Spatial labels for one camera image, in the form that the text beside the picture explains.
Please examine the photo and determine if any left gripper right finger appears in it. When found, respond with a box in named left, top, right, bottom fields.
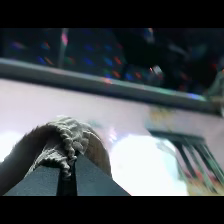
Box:
left=74, top=153, right=131, bottom=197

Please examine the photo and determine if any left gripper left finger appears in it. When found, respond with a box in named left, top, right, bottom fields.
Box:
left=3, top=164, right=62, bottom=197

